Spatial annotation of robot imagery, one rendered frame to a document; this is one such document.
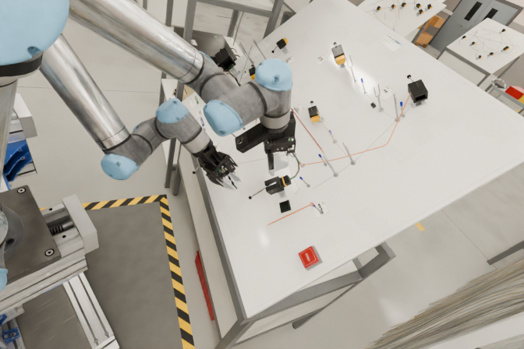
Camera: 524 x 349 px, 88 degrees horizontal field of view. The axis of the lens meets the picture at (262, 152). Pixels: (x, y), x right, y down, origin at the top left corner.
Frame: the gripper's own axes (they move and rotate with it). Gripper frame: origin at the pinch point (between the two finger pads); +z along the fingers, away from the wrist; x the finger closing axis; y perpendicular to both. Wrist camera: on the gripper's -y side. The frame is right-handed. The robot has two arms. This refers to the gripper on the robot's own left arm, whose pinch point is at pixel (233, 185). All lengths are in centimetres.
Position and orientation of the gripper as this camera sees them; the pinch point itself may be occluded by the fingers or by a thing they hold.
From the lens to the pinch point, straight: 93.3
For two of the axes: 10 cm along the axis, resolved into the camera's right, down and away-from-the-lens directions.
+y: 6.1, 1.8, -7.7
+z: 4.8, 6.9, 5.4
